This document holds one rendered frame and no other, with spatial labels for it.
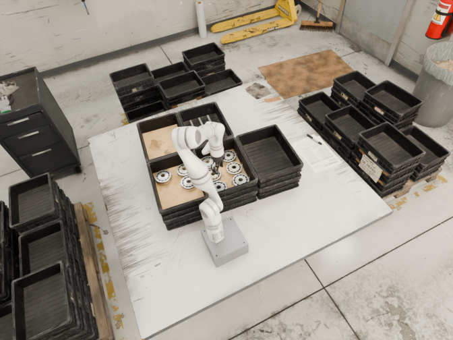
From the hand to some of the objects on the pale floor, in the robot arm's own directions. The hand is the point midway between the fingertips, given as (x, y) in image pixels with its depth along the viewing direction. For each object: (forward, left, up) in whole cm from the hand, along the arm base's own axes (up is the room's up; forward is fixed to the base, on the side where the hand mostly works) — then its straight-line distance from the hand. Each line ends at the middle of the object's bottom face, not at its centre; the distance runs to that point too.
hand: (219, 168), depth 181 cm
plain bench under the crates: (+21, -11, -100) cm, 103 cm away
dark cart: (+183, +92, -100) cm, 227 cm away
